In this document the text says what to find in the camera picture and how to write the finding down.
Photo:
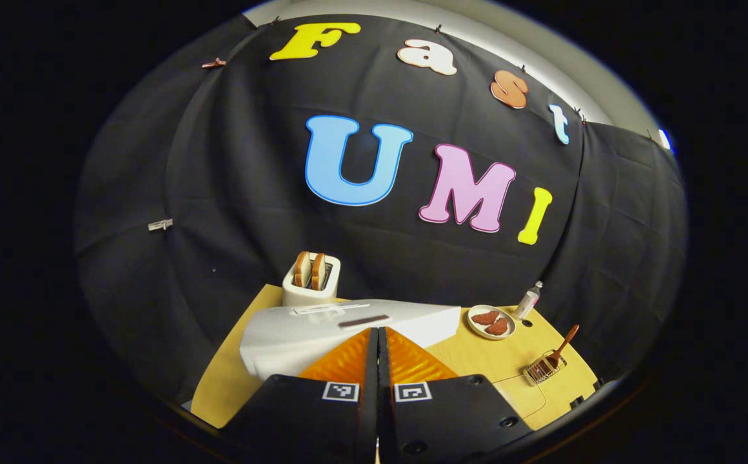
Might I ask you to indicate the black backdrop cloth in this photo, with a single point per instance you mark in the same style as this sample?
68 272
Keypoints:
232 180

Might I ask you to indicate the copper cloth clip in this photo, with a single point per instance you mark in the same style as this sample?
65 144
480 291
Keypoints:
214 63

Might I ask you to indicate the white rice cooker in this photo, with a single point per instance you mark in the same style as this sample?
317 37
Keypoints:
284 341

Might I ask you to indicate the brown wooden spoon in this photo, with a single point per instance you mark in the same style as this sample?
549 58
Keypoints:
564 338

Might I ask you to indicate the brown meat piece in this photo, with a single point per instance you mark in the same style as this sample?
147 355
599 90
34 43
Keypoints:
498 327
485 318

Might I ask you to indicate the small clear bottle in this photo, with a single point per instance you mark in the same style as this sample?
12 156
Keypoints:
529 301

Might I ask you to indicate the toasted bread slice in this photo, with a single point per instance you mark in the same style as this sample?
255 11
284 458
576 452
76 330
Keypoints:
318 272
301 269

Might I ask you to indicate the white toaster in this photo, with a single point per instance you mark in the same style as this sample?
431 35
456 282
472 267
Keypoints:
306 298

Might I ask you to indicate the round white plate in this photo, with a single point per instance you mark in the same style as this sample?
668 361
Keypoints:
474 327

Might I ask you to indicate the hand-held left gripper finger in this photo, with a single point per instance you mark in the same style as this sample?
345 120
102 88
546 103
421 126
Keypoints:
385 412
371 412

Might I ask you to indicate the silver cloth clip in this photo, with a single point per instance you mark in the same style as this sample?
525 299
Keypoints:
160 225

